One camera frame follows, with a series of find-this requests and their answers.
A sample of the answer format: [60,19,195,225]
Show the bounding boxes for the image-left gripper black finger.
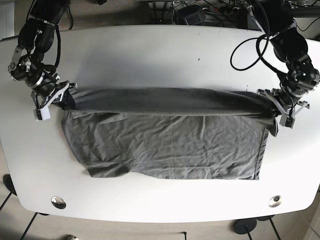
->
[57,91,76,110]

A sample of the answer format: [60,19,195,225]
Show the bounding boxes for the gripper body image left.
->
[31,81,78,109]

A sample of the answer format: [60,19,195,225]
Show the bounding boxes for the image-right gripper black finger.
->
[268,106,279,118]

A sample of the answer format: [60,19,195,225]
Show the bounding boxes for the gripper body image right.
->
[256,88,310,119]

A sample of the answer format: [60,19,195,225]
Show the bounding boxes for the dark grey T-shirt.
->
[61,88,278,180]

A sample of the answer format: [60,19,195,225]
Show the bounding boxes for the black robot arm image left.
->
[8,0,77,110]

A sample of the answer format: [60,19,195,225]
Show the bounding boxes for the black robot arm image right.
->
[243,0,320,126]

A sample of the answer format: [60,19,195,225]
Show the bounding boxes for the right silver table grommet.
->
[268,195,283,208]

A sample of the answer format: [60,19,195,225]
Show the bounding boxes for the silver table grommet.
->
[268,195,283,208]
[51,196,67,210]

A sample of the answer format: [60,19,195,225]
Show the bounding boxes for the left silver table grommet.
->
[51,196,67,210]

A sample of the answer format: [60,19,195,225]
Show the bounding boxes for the black power box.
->
[177,5,206,26]

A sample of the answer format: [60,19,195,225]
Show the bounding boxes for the round black stand base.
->
[231,218,257,235]

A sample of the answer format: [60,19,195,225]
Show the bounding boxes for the white sneaker on floor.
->
[67,235,79,240]

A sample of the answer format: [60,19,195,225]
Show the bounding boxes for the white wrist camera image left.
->
[33,107,51,121]

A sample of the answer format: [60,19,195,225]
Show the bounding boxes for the grey wrist camera image right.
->
[280,115,296,129]

